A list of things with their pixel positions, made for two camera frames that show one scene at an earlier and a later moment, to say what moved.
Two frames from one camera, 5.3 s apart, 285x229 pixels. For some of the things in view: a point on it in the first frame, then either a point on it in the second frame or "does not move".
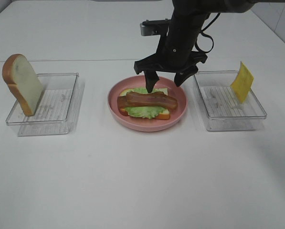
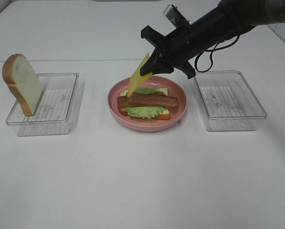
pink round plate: x=141 y=123 does not move
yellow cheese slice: x=242 y=84 → x=137 y=79
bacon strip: x=122 y=101 does not move
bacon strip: x=156 y=99 does not move
